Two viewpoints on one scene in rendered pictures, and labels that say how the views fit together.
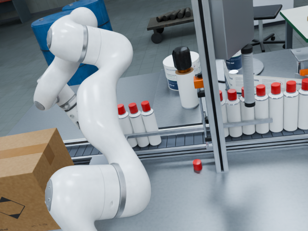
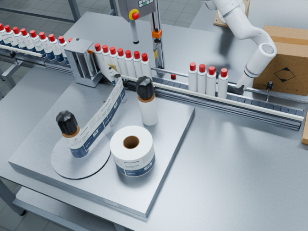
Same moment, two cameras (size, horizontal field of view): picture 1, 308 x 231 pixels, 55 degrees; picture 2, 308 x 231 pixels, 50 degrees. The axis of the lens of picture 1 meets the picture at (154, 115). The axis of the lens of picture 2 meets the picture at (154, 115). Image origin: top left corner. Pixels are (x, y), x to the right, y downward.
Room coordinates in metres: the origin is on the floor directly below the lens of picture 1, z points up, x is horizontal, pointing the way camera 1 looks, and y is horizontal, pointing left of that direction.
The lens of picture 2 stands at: (2.39, 0.15, 2.25)
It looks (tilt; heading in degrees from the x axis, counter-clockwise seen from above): 49 degrees down; 196
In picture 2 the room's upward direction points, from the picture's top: 9 degrees counter-clockwise
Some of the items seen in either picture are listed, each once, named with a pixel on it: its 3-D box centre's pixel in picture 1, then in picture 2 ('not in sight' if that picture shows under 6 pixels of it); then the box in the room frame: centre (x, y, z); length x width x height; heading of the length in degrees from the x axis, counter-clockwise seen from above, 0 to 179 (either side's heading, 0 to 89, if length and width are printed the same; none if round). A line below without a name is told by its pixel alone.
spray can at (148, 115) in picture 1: (150, 123); (192, 78); (1.04, 0.02, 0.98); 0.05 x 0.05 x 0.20
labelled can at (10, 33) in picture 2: not in sight; (13, 39); (0.72, -1.24, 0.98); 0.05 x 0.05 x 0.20
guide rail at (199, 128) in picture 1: (135, 135); (206, 79); (1.02, 0.09, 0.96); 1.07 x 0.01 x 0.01; 76
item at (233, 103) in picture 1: (233, 113); (138, 66); (0.95, -0.30, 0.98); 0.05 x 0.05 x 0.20
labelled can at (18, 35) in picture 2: not in sight; (21, 41); (0.73, -1.17, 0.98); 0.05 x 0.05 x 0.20
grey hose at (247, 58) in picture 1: (248, 77); (133, 27); (0.85, -0.33, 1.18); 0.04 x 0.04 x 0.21
